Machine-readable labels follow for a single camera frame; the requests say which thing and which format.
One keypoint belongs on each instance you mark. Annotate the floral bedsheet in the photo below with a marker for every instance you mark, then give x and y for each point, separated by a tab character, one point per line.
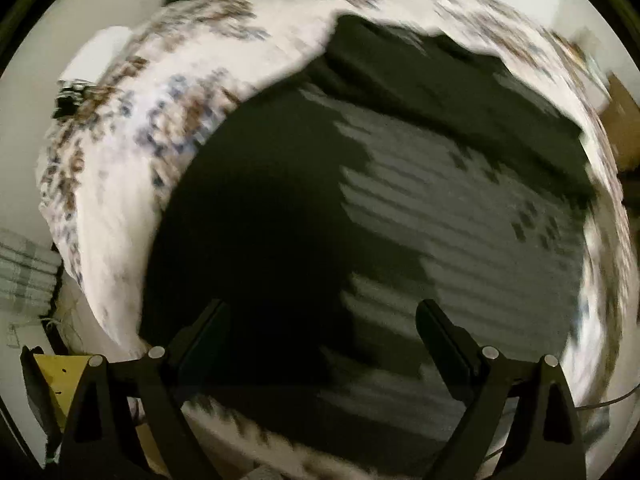
150	85

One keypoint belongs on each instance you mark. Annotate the black garment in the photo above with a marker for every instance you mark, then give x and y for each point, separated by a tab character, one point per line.
275	210

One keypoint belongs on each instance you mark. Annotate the cardboard box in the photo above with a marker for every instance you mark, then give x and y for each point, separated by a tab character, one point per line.
622	120

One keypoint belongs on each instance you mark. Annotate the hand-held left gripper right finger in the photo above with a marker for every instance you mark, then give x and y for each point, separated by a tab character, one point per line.
442	342

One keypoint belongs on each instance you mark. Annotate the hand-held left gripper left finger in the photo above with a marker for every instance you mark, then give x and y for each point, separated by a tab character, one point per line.
202	342

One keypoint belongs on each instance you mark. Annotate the grey banded curtain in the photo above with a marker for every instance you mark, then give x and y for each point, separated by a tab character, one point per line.
25	270

